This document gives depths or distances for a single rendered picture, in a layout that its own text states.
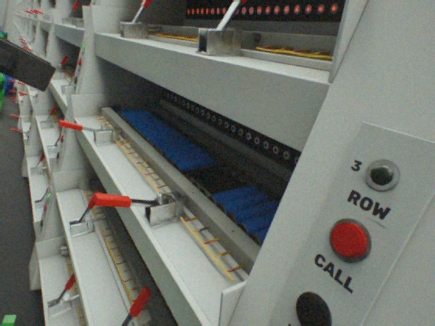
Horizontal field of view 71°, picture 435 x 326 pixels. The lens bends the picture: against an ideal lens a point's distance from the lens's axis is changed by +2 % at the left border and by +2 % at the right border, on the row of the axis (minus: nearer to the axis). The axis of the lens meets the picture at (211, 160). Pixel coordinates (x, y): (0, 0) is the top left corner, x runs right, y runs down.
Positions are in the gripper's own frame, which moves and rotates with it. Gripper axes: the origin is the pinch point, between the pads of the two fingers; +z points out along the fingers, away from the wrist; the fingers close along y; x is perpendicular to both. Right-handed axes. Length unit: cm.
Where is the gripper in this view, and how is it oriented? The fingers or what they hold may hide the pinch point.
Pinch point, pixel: (15, 60)
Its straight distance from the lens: 40.6
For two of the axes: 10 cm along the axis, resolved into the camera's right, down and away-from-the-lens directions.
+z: 6.9, 3.3, 6.4
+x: -4.9, 8.7, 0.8
